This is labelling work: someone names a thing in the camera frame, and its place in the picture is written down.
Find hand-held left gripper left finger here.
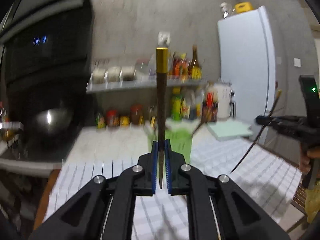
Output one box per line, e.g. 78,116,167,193
27,141,159,240

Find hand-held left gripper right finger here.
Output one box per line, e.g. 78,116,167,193
164,139,292,240

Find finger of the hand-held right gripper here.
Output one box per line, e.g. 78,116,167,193
255,115,277,128

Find wooden chopstick gold tip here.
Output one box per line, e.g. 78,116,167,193
191,120,209,138
155,47,170,190
230,89,282,173

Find green perforated utensil holder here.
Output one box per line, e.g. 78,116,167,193
147,124,194,163

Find person's right hand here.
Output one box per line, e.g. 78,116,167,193
299,149,320,173

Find pale green cutting board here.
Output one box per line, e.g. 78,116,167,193
207,120,253,142

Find white black-checked tablecloth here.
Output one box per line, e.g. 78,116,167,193
49,135,303,240

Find tall red-lid brown jar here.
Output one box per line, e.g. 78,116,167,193
130,105,144,125

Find white refrigerator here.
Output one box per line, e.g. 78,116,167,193
217,5,278,142

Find dark soy sauce jug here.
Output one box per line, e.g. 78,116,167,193
201,91,218,122

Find green-label bottle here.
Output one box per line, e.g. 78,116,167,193
171,87,183,121

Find white jug dark liquid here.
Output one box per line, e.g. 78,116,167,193
183,90,198,120

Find red-lid chili jar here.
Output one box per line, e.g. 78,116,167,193
106,110,120,128

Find small jar green yellow label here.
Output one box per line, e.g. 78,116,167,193
96,112,106,129

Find yellow plastic bag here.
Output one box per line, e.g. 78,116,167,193
306,182,320,223

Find brown sauce bottle yellow label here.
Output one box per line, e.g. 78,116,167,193
189,45,203,80

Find white-lid spice jar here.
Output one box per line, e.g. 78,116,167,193
121,66,137,81
106,66,122,83
91,67,107,84

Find red-lid glass jar white contents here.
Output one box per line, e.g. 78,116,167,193
136,59,151,77

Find red seasoning packets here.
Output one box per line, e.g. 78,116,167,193
171,52,188,77

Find black cooktop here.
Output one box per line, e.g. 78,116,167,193
0,127,83,175

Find steel wok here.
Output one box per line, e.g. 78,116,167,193
32,107,75,141

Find yellow container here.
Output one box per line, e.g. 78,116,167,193
235,2,252,14

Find clear bottle on refrigerator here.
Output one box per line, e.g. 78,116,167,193
219,2,231,18

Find black range hood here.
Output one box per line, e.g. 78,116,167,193
0,0,94,87

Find white wall shelf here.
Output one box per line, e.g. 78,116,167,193
86,77,208,94

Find white wall socket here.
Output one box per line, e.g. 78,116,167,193
158,31,172,48

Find metal lever handle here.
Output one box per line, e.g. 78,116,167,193
0,121,24,131

